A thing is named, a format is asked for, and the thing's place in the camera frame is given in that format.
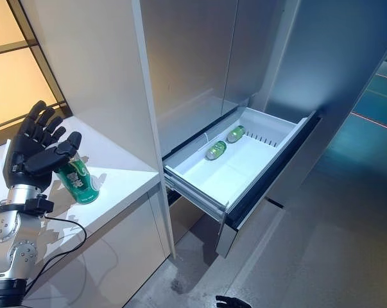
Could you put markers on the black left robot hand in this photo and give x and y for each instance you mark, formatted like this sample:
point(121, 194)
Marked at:
point(26, 150)

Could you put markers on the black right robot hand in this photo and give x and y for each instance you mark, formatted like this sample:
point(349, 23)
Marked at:
point(231, 303)

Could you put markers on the green drink can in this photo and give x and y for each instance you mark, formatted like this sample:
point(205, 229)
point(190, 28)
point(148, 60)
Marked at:
point(235, 134)
point(216, 150)
point(79, 184)

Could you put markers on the fridge drawer with white tray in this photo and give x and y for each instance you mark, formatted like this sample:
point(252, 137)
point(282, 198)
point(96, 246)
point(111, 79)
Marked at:
point(238, 167)

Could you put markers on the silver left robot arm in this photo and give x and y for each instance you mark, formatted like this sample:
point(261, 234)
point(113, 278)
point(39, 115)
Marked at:
point(10, 244)

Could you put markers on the stainless steel fridge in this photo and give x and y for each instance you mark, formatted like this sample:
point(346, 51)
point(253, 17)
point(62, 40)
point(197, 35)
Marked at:
point(193, 64)

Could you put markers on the white counter cabinet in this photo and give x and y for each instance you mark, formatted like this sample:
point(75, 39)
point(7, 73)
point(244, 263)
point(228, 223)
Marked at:
point(116, 192)

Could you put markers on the tall white cabinet panel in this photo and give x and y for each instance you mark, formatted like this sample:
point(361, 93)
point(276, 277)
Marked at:
point(100, 80)

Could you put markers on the tall silver side cabinet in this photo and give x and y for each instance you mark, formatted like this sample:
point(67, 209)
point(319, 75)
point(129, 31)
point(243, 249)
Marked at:
point(334, 64)

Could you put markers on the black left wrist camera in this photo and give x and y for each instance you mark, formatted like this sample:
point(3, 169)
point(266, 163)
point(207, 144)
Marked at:
point(36, 205)

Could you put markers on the dark window frame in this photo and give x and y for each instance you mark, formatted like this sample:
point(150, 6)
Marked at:
point(48, 80)

